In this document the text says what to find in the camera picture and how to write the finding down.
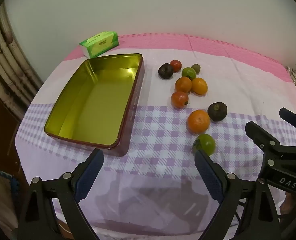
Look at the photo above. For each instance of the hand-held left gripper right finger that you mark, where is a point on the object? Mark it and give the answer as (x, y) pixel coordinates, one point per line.
(209, 177)

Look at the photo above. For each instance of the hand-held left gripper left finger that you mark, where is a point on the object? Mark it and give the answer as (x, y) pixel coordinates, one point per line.
(88, 180)

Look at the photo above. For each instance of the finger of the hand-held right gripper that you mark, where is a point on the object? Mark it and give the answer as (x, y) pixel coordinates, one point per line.
(260, 135)
(293, 118)

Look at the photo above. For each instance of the green tomato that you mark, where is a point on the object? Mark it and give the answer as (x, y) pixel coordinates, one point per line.
(188, 73)
(205, 143)

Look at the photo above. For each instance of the gold and maroon tin box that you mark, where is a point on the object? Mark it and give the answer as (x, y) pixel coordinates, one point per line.
(95, 105)

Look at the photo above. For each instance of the person's right hand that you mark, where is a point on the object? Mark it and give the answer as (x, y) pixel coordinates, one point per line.
(293, 205)

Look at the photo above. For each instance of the dark purple passion fruit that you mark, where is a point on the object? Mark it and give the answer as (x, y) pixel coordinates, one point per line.
(217, 111)
(165, 71)

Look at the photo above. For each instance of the orange tangerine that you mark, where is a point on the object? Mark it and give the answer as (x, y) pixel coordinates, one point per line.
(198, 121)
(183, 84)
(199, 86)

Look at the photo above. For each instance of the pink and purple checked tablecloth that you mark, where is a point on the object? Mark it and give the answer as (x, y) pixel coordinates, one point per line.
(163, 135)

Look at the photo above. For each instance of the red-orange tomato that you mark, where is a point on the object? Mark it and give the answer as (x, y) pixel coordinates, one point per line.
(179, 99)

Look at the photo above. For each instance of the brown kiwi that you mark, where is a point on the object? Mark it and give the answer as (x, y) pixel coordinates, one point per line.
(196, 68)

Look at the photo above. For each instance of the brown wooden cabinet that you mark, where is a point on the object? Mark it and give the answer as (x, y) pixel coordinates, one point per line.
(0, 130)

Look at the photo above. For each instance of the small red tomato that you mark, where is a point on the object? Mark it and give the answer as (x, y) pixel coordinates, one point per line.
(176, 65)

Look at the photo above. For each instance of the green tissue pack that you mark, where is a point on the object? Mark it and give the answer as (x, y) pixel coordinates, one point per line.
(100, 43)

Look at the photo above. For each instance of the beige patterned curtain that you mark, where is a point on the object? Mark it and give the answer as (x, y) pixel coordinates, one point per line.
(5, 60)

